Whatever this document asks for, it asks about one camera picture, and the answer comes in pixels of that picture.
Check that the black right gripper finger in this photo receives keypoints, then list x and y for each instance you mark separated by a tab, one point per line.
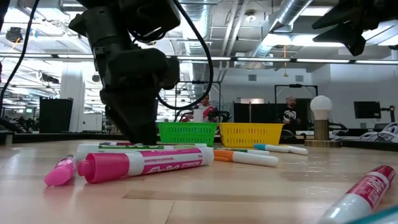
351	14
354	34

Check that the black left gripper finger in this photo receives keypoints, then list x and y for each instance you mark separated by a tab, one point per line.
136	124

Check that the blue Expo chisel marker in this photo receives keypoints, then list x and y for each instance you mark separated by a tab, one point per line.
112	143

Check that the pink Expo chisel marker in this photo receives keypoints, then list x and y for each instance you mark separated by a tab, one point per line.
102	166

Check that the green Expo chisel marker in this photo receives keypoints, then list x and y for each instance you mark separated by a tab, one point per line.
87	152

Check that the red Expo fine marker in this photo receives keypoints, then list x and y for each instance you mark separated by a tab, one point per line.
370	186

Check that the black background robot arm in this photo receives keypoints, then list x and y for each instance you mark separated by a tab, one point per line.
224	115
185	115

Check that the green plastic basket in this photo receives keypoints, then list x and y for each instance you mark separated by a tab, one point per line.
186	133

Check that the white jug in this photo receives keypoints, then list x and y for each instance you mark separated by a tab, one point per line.
198	115

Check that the person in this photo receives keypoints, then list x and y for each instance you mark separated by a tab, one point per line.
208	110
290	115

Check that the black computer monitor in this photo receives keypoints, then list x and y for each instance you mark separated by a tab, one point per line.
367	109

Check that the white globe lamp brass base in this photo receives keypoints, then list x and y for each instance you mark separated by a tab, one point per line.
321	107

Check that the black cabinet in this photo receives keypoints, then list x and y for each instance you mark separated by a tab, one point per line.
56	115

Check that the pink fine-tip marker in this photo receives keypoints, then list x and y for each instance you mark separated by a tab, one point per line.
59	174

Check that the long light bar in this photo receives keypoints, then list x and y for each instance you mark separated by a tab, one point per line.
248	59

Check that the yellow plastic basket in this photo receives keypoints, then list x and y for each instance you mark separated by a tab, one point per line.
248	134

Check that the black partition panel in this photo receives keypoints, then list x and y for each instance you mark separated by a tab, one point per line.
261	113

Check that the orange fine-tip marker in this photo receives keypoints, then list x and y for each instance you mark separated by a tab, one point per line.
255	159

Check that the blue fine-tip marker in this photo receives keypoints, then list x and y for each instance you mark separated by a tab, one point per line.
259	147

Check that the yellow fine-tip marker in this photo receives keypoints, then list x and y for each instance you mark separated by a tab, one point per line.
298	150

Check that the silver ventilation duct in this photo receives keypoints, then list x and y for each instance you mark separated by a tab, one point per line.
194	46
292	12

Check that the black hanging camera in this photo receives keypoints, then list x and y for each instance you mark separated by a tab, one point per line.
14	34

